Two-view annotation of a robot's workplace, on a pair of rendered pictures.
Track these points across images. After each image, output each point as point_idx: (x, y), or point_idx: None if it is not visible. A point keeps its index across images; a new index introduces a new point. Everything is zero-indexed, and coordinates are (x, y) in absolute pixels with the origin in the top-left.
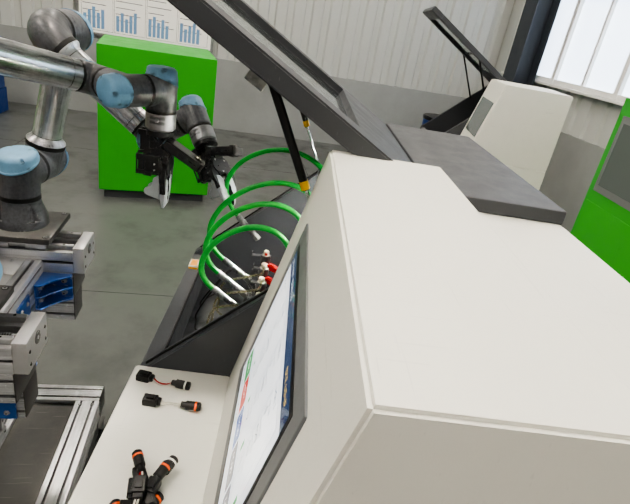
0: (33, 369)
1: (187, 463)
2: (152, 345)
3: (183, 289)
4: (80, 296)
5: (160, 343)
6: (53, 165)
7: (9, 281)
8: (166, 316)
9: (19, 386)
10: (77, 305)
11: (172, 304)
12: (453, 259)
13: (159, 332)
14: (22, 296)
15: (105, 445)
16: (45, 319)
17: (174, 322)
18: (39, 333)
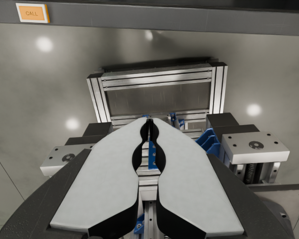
0: (219, 128)
1: None
2: (274, 30)
3: (121, 16)
4: (90, 130)
5: (271, 20)
6: None
7: (152, 189)
8: (203, 27)
9: (251, 130)
10: (101, 127)
11: (170, 25)
12: None
13: (244, 28)
14: (159, 172)
15: None
16: (233, 149)
17: (218, 11)
18: (253, 146)
